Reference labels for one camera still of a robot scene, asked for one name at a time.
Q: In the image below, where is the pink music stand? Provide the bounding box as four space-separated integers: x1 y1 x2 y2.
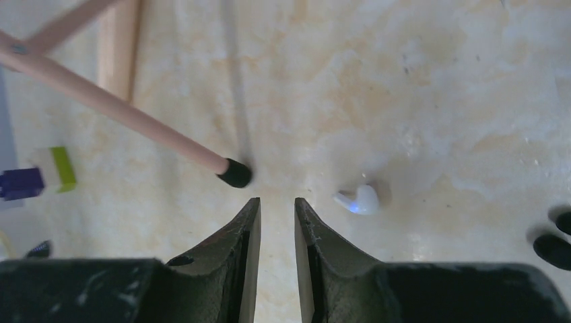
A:
1 1 253 188

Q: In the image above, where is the white earbud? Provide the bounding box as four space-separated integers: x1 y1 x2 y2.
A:
333 184 380 215

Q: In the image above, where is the purple green toy block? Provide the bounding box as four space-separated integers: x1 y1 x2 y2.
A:
1 146 77 201

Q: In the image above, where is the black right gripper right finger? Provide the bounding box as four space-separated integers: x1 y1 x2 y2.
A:
294 198 570 322

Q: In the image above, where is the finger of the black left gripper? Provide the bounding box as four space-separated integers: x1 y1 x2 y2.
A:
25 240 52 258

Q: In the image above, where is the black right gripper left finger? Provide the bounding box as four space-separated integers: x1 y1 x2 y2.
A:
1 198 261 322

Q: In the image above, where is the black earbud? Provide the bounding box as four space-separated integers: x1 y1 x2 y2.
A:
533 234 570 271
555 212 571 236

